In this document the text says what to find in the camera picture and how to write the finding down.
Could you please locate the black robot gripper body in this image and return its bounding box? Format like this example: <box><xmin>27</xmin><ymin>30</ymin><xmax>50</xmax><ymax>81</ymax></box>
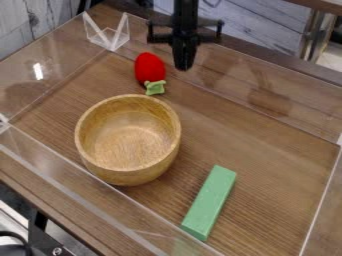
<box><xmin>146</xmin><ymin>18</ymin><xmax>225</xmax><ymax>44</ymax></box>

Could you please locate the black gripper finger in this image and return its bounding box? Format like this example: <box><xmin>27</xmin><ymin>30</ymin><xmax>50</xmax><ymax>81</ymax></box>
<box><xmin>173</xmin><ymin>37</ymin><xmax>185</xmax><ymax>70</ymax></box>
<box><xmin>185</xmin><ymin>35</ymin><xmax>198</xmax><ymax>70</ymax></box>

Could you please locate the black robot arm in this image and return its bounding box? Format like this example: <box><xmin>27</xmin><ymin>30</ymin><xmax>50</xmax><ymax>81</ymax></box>
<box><xmin>147</xmin><ymin>0</ymin><xmax>225</xmax><ymax>71</ymax></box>

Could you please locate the red plush strawberry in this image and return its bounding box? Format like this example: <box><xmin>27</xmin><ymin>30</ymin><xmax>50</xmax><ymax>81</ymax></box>
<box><xmin>135</xmin><ymin>52</ymin><xmax>166</xmax><ymax>96</ymax></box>

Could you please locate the metal table leg background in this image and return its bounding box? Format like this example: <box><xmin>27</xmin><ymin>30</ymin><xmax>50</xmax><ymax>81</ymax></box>
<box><xmin>300</xmin><ymin>10</ymin><xmax>337</xmax><ymax>63</ymax></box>

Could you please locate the round wooden bowl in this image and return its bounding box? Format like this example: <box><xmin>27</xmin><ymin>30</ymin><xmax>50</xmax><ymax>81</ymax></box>
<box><xmin>75</xmin><ymin>94</ymin><xmax>182</xmax><ymax>186</ymax></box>

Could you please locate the green rectangular block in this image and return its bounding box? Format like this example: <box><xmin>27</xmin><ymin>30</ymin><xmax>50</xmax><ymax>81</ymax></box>
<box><xmin>181</xmin><ymin>165</ymin><xmax>237</xmax><ymax>241</ymax></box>

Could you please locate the clear acrylic corner bracket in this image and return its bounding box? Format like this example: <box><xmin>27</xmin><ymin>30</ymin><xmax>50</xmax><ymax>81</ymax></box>
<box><xmin>82</xmin><ymin>12</ymin><xmax>130</xmax><ymax>52</ymax></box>

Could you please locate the clear acrylic tray wall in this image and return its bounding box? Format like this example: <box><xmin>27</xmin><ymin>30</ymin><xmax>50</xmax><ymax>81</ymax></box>
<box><xmin>0</xmin><ymin>115</ymin><xmax>223</xmax><ymax>256</ymax></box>

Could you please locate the black table frame leg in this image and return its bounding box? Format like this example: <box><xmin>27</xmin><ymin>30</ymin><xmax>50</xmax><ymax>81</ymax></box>
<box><xmin>28</xmin><ymin>211</ymin><xmax>76</xmax><ymax>256</ymax></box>

